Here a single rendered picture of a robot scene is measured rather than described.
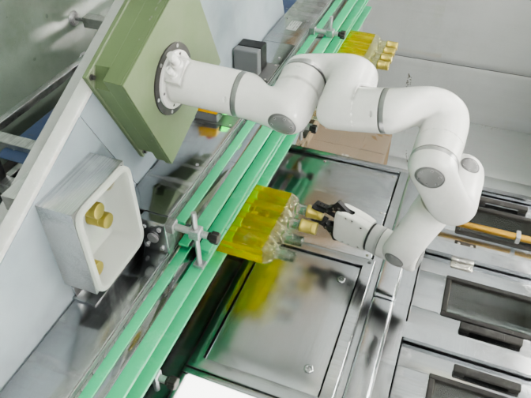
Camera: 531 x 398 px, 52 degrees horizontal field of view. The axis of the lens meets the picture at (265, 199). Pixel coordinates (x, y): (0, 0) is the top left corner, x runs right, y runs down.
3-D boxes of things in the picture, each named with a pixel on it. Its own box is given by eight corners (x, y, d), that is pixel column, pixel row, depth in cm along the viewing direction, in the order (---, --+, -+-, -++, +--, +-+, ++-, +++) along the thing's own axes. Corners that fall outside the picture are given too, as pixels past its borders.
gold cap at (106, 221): (83, 215, 110) (102, 220, 109) (93, 204, 112) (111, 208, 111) (87, 227, 112) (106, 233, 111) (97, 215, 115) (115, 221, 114)
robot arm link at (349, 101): (374, 109, 95) (397, 46, 103) (254, 103, 106) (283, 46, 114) (382, 144, 102) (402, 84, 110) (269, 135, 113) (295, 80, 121)
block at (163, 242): (142, 249, 128) (168, 257, 126) (135, 219, 121) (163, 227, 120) (149, 238, 130) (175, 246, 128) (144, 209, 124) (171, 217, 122)
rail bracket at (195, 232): (170, 261, 127) (219, 276, 124) (160, 208, 116) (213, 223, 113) (175, 253, 129) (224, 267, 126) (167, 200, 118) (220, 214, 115)
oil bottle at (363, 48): (318, 57, 217) (389, 69, 209) (319, 43, 213) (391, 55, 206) (322, 50, 221) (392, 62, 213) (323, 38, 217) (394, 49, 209)
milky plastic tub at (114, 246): (66, 285, 113) (102, 298, 111) (35, 205, 98) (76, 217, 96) (112, 230, 125) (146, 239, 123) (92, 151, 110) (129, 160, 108)
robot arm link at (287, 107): (224, 97, 106) (303, 115, 102) (250, 51, 112) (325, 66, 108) (231, 129, 114) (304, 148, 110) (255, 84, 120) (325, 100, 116)
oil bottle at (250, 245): (194, 245, 141) (273, 268, 135) (193, 230, 137) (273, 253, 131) (204, 231, 145) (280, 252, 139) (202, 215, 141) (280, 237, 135)
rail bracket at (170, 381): (121, 384, 120) (175, 405, 117) (115, 368, 116) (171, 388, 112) (130, 369, 123) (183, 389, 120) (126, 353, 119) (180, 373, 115)
